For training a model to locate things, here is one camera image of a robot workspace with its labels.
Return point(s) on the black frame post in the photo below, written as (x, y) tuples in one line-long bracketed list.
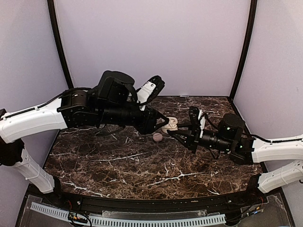
[(245, 49), (58, 43)]

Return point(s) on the pink earbud charging case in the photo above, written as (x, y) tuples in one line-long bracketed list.
[(157, 137)]

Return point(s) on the white charging case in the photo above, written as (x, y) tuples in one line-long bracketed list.
[(171, 126)]

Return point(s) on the black front aluminium rail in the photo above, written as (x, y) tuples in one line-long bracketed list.
[(220, 203)]

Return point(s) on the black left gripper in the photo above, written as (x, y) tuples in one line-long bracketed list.
[(147, 125)]

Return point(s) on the black left frame post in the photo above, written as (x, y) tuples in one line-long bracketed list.
[(58, 43)]

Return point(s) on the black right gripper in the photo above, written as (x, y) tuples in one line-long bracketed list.
[(191, 140)]

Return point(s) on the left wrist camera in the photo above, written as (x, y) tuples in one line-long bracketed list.
[(149, 91)]

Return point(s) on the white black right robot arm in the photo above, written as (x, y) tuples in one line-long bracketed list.
[(242, 149)]

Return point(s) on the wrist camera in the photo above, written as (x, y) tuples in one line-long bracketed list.
[(197, 114), (149, 91)]

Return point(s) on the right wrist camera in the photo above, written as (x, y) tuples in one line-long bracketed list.
[(197, 114)]

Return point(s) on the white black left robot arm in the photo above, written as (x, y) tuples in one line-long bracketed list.
[(114, 100)]

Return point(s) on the black right frame post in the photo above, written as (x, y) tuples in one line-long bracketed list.
[(245, 49)]

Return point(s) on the white slotted cable duct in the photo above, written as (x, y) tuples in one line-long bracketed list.
[(123, 219)]

